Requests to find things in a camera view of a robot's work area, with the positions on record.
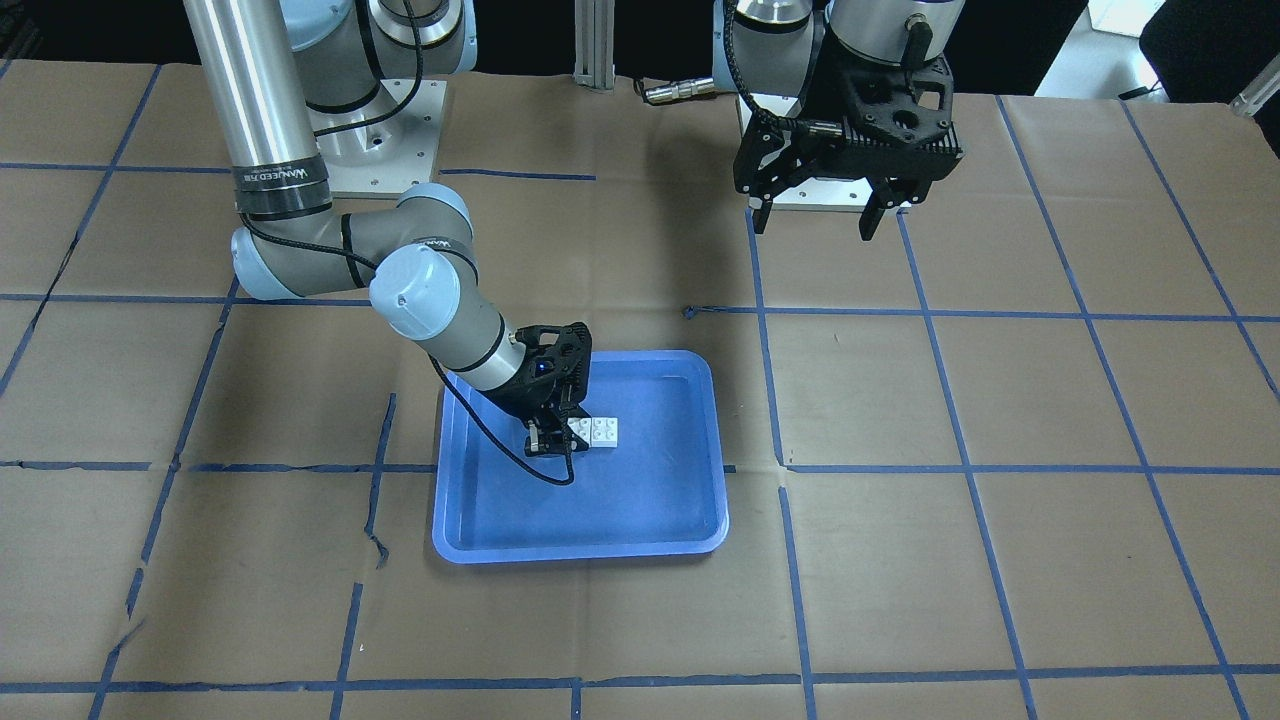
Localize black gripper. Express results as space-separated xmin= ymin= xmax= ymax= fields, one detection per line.
xmin=481 ymin=365 xmax=596 ymax=457
xmin=733 ymin=100 xmax=906 ymax=242

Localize white block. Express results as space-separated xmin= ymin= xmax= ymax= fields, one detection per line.
xmin=564 ymin=416 xmax=593 ymax=452
xmin=588 ymin=416 xmax=620 ymax=448

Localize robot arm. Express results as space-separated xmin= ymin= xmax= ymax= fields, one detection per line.
xmin=712 ymin=1 xmax=964 ymax=240
xmin=184 ymin=1 xmax=591 ymax=457

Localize blue plastic tray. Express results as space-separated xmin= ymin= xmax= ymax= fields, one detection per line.
xmin=431 ymin=350 xmax=730 ymax=564

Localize brown paper table cover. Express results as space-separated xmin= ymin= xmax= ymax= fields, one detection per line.
xmin=1 ymin=61 xmax=1279 ymax=719

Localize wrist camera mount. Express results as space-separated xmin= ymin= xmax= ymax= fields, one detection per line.
xmin=835 ymin=55 xmax=965 ymax=181
xmin=515 ymin=322 xmax=593 ymax=404

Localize aluminium frame post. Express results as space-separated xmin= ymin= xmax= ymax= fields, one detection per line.
xmin=572 ymin=0 xmax=617 ymax=94

